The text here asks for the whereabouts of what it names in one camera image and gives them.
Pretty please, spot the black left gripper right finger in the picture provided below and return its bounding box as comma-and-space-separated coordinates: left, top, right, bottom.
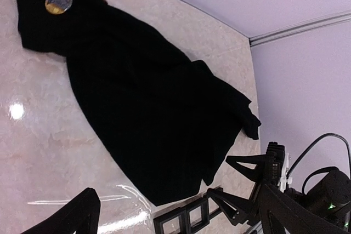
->
258, 184, 347, 233

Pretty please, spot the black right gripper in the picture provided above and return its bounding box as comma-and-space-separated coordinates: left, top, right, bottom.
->
206, 142, 286, 226

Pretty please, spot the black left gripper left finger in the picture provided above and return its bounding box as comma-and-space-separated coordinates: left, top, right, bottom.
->
24, 188, 100, 234

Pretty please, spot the black garment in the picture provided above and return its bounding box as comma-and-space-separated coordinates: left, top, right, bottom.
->
16, 0, 261, 206

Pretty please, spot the yellow blue round brooch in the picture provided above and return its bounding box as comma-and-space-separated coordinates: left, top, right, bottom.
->
44, 0, 73, 15

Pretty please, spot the middle black square frame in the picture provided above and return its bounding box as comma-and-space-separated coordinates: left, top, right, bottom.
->
185, 197, 210, 233

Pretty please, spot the black square frame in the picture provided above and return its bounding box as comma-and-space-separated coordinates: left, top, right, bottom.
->
185, 197, 210, 233
153, 208, 190, 234

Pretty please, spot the left black square frame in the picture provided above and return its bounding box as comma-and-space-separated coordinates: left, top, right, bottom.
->
153, 208, 190, 234

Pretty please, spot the right aluminium corner post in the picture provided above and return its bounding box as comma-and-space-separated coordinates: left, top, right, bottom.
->
249, 10, 350, 47

